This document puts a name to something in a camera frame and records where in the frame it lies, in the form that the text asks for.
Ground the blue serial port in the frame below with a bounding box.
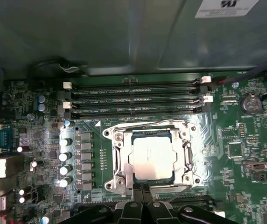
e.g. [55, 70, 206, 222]
[0, 123, 14, 155]

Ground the black grey PC case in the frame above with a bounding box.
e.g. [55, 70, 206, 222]
[0, 0, 267, 77]

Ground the thin metal locking lever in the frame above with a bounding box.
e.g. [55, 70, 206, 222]
[109, 120, 188, 132]
[147, 185, 192, 203]

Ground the thick dark cable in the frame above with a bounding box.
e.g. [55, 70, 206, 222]
[242, 51, 267, 78]

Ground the green motherboard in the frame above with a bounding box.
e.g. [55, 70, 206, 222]
[0, 71, 267, 224]

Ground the silver coin battery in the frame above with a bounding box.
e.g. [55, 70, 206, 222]
[240, 93, 262, 115]

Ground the black red wire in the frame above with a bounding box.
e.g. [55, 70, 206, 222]
[208, 70, 267, 91]

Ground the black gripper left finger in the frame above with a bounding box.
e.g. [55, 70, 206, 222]
[58, 183, 145, 224]

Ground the black cable bundle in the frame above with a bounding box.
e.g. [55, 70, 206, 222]
[29, 55, 89, 74]

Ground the black RAM slot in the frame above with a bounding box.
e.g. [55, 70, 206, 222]
[64, 111, 209, 119]
[64, 90, 212, 100]
[63, 77, 211, 90]
[63, 100, 213, 110]
[152, 196, 218, 203]

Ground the CPU socket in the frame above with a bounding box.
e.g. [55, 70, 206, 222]
[102, 120, 203, 194]

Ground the white printed label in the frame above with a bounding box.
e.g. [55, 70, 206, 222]
[194, 0, 260, 19]

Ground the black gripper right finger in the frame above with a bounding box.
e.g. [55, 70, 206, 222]
[143, 183, 239, 224]

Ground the silver topped CPU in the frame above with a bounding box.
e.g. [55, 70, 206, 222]
[130, 131, 178, 182]

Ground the silver rear port block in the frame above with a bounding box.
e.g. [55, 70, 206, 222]
[0, 154, 24, 179]

